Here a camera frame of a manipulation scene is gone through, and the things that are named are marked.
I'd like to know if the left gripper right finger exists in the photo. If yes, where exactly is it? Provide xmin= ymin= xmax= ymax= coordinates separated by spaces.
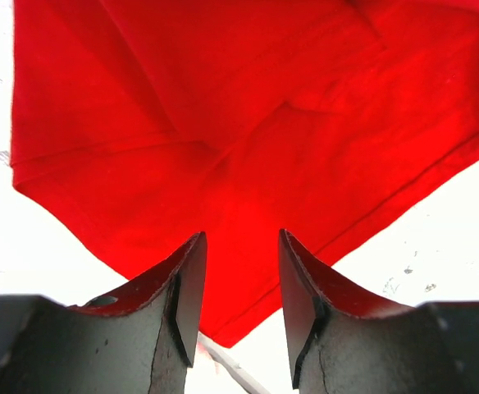
xmin=279 ymin=230 xmax=479 ymax=393

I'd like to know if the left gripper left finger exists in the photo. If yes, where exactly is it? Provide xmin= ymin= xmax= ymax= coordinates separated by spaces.
xmin=0 ymin=232 xmax=207 ymax=393

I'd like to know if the red t shirt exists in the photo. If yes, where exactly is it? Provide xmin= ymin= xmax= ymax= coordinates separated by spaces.
xmin=11 ymin=1 xmax=479 ymax=347

